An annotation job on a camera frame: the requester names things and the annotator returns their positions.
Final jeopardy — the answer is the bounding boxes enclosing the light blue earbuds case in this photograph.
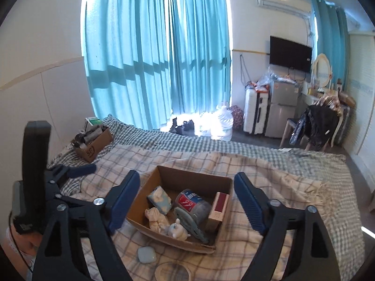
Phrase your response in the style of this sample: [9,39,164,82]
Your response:
[137,246,157,264]

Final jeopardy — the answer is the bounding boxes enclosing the white cloth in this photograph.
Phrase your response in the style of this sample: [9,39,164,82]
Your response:
[144,207,170,235]

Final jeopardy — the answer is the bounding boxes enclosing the floral tissue pack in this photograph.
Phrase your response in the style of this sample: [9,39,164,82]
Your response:
[147,186,172,215]

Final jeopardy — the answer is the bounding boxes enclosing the white plush toy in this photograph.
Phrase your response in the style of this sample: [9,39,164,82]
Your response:
[167,218,191,241]

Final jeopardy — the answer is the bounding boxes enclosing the brown and maroon box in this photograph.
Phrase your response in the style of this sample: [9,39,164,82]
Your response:
[205,192,229,233]

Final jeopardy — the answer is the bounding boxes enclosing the clear round jar lid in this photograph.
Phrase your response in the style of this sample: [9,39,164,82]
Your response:
[154,262,192,281]

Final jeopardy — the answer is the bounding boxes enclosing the clear plastic jar blue label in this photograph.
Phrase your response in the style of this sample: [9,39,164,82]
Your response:
[175,189,212,225]

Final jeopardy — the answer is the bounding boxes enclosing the teal folding hanger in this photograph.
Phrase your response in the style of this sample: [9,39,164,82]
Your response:
[173,207,209,244]

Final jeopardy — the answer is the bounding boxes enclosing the person's hand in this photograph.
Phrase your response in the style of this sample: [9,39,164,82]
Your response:
[1,224,43,270]

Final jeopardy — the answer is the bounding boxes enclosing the checked green bed sheet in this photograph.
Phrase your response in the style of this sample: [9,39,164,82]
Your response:
[61,116,365,280]

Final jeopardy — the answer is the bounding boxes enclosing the small cardboard box with items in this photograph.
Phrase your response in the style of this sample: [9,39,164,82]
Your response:
[71,117,113,163]

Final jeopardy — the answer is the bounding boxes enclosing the plaid beige blanket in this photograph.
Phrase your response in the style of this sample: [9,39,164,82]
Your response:
[72,146,331,280]

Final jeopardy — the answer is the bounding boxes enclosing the large open cardboard box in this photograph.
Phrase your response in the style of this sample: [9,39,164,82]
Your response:
[127,166,233,254]

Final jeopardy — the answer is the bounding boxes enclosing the chair with black jacket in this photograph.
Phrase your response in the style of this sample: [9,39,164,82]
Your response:
[280,94,355,151]

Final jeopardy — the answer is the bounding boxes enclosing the black shoes on floor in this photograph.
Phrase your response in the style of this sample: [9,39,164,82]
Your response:
[169,118,195,136]

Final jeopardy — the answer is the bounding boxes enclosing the left teal curtain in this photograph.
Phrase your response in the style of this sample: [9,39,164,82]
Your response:
[81,0,172,129]

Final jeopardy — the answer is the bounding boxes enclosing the teal curtain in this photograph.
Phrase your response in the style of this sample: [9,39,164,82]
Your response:
[81,0,172,129]
[311,0,350,88]
[169,0,231,115]

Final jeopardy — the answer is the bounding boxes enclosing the white dressing table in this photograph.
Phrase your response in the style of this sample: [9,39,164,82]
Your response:
[299,92,319,106]

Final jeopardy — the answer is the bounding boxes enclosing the white plastic bag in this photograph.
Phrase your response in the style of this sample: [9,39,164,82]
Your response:
[200,105,234,141]

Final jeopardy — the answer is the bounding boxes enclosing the white suitcase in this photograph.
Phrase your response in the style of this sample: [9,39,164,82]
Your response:
[243,85,269,134]

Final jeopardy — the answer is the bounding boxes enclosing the silver mini fridge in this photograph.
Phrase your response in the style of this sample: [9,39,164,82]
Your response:
[264,79,299,138]

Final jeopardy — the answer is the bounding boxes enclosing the middle teal curtain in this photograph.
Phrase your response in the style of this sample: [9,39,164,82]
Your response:
[169,0,231,115]

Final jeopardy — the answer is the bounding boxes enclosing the white oval mirror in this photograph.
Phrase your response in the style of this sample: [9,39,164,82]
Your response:
[311,53,332,89]

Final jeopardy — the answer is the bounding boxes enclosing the white louvered wardrobe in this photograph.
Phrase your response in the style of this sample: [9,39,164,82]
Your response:
[344,33,374,181]

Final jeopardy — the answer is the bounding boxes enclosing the right teal curtain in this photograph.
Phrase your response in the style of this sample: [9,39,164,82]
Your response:
[311,0,350,88]

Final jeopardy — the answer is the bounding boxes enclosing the white air conditioner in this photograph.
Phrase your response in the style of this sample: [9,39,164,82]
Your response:
[257,0,311,18]

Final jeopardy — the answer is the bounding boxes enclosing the black wall television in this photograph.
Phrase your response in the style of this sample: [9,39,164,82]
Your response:
[270,36,313,73]

